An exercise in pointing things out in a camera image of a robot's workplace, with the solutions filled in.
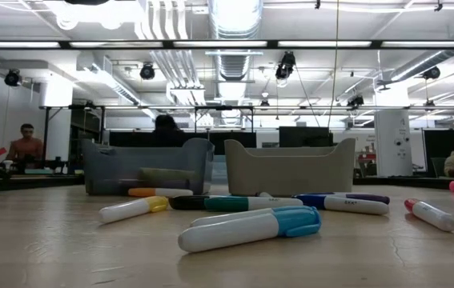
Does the black cap white marker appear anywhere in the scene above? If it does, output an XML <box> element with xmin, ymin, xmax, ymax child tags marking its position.
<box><xmin>168</xmin><ymin>194</ymin><xmax>211</xmax><ymax>211</ymax></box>

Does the white round pillar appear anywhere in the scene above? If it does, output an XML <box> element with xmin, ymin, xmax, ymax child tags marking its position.
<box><xmin>373</xmin><ymin>108</ymin><xmax>427</xmax><ymax>178</ymax></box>

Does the orange cap white marker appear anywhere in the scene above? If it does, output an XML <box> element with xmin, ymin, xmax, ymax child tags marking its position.
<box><xmin>127</xmin><ymin>186</ymin><xmax>195</xmax><ymax>198</ymax></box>

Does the red cap white marker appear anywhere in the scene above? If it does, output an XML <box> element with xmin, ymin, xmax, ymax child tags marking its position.
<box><xmin>404</xmin><ymin>198</ymin><xmax>454</xmax><ymax>233</ymax></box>

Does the black ceiling spotlight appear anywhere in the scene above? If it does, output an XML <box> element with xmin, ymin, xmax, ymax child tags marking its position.
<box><xmin>346</xmin><ymin>94</ymin><xmax>365</xmax><ymax>110</ymax></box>
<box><xmin>422</xmin><ymin>66</ymin><xmax>442</xmax><ymax>81</ymax></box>
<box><xmin>274</xmin><ymin>50</ymin><xmax>297</xmax><ymax>80</ymax></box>
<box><xmin>3</xmin><ymin>68</ymin><xmax>22</xmax><ymax>88</ymax></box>
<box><xmin>139</xmin><ymin>62</ymin><xmax>157</xmax><ymax>82</ymax></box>

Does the thin hanging cable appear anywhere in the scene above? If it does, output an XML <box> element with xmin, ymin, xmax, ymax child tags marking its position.
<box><xmin>328</xmin><ymin>0</ymin><xmax>340</xmax><ymax>126</ymax></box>

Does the green cap white marker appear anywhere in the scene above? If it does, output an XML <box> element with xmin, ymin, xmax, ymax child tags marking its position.
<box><xmin>203</xmin><ymin>195</ymin><xmax>304</xmax><ymax>213</ymax></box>

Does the dark grey plastic bin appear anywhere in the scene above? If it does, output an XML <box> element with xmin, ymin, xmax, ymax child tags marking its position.
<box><xmin>81</xmin><ymin>137</ymin><xmax>216</xmax><ymax>197</ymax></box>

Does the yellow cap white marker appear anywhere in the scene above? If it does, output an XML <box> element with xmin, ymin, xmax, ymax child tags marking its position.
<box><xmin>98</xmin><ymin>195</ymin><xmax>171</xmax><ymax>225</ymax></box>

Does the black screen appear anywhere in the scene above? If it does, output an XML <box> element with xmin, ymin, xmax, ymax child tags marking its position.
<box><xmin>278</xmin><ymin>126</ymin><xmax>335</xmax><ymax>149</ymax></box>

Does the pale plastic bin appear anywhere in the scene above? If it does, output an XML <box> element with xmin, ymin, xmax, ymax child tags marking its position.
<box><xmin>223</xmin><ymin>138</ymin><xmax>357</xmax><ymax>198</ymax></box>

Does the light blue cap white marker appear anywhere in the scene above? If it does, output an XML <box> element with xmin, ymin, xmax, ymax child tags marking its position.
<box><xmin>177</xmin><ymin>206</ymin><xmax>323</xmax><ymax>254</ymax></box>
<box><xmin>189</xmin><ymin>204</ymin><xmax>315</xmax><ymax>229</ymax></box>

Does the dark blue cap white marker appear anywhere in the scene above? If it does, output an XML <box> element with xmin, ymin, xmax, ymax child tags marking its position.
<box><xmin>291</xmin><ymin>193</ymin><xmax>390</xmax><ymax>216</ymax></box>

